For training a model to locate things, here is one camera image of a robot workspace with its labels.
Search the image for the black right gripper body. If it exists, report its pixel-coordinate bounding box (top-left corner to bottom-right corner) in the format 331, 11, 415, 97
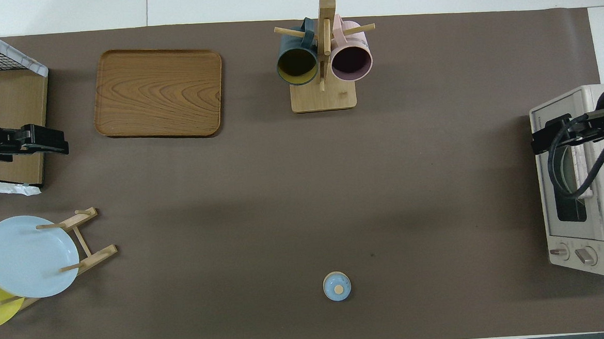
558, 107, 604, 145

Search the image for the wooden stepped shelf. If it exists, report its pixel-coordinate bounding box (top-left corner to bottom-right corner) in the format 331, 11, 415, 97
0, 38, 54, 187

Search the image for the light blue plate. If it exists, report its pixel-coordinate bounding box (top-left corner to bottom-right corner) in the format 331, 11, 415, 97
0, 213, 82, 300

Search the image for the wooden plate rack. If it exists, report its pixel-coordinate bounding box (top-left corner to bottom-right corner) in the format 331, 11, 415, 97
0, 206, 121, 314

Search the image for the brown wooden tray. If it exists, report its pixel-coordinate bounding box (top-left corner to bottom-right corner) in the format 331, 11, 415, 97
90, 43, 226, 143

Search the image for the brown table mat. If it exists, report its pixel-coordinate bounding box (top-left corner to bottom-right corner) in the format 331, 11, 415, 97
0, 3, 604, 339

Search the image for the pink mug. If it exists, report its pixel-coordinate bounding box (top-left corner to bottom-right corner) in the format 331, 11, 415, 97
327, 12, 375, 83

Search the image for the wooden mug tree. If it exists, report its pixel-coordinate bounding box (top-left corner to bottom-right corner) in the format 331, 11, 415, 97
273, 0, 380, 115

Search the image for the small blue call bell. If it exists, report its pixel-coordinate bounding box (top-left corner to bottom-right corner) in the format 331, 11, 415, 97
322, 271, 352, 302

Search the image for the dark blue mug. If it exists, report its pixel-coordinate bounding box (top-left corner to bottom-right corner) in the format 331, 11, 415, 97
274, 17, 321, 87

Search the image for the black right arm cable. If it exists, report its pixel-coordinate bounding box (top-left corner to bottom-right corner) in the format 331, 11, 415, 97
543, 105, 604, 202

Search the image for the black wire basket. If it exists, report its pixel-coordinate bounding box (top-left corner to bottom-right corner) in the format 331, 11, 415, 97
0, 25, 55, 191

